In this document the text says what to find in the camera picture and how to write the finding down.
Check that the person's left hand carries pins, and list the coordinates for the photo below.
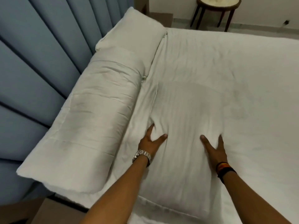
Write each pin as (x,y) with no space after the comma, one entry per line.
(147,145)

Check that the person's right hand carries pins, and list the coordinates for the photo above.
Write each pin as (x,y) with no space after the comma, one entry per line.
(217,154)

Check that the person's right thumb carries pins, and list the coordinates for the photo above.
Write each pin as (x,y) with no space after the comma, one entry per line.
(206,142)

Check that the person's left thumb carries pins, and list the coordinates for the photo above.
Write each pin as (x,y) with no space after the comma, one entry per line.
(161,139)

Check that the white striped pillow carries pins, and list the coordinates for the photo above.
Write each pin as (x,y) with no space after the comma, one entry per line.
(179,146)

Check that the person's right forearm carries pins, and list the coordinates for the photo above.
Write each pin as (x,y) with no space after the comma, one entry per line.
(252,198)

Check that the person's left forearm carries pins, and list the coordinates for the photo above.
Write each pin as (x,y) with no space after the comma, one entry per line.
(121,191)

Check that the silver wristwatch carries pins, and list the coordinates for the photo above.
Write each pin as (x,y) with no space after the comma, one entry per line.
(141,155)

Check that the orange thread wristband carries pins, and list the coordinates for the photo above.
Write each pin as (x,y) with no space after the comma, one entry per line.
(222,166)

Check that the black wristband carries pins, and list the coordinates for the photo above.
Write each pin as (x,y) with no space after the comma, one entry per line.
(226,173)

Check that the white bed sheet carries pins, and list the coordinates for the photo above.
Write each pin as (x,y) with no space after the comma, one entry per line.
(245,90)

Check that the large white pillow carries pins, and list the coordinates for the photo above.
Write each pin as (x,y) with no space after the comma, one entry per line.
(86,118)

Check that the small white pillow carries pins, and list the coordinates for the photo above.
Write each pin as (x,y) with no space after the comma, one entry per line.
(133,37)

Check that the round dark wooden side table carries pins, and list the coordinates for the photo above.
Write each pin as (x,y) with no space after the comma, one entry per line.
(216,6)

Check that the brown wooden nightstand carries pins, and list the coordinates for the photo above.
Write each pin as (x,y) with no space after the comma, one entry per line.
(42,213)

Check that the blue padded headboard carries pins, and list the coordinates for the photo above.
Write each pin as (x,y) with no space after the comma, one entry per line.
(35,67)

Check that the wall socket with plug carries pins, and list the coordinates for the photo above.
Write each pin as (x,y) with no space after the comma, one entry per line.
(286,22)

